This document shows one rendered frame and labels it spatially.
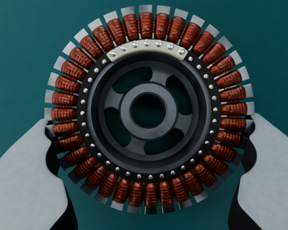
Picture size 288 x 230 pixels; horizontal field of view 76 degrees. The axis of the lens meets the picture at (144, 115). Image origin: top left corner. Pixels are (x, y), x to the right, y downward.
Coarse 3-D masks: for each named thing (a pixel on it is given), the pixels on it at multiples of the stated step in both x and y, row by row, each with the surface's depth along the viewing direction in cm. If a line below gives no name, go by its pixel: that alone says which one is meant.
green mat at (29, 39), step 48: (0, 0) 13; (48, 0) 13; (96, 0) 13; (144, 0) 13; (192, 0) 13; (240, 0) 13; (0, 48) 13; (48, 48) 13; (240, 48) 13; (0, 96) 14; (144, 96) 13; (0, 144) 14; (96, 192) 14
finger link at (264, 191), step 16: (256, 128) 9; (272, 128) 9; (256, 144) 8; (272, 144) 8; (256, 160) 7; (272, 160) 7; (256, 176) 7; (272, 176) 7; (240, 192) 6; (256, 192) 6; (272, 192) 6; (240, 208) 6; (256, 208) 6; (272, 208) 6; (240, 224) 6; (256, 224) 5; (272, 224) 5
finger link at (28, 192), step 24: (24, 144) 9; (48, 144) 9; (0, 168) 7; (24, 168) 7; (48, 168) 8; (0, 192) 7; (24, 192) 6; (48, 192) 6; (0, 216) 6; (24, 216) 6; (48, 216) 6; (72, 216) 6
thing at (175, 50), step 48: (96, 48) 9; (144, 48) 9; (192, 48) 9; (48, 96) 10; (96, 96) 11; (192, 96) 12; (240, 96) 9; (96, 144) 10; (144, 144) 12; (192, 144) 10; (240, 144) 9; (144, 192) 10; (192, 192) 10
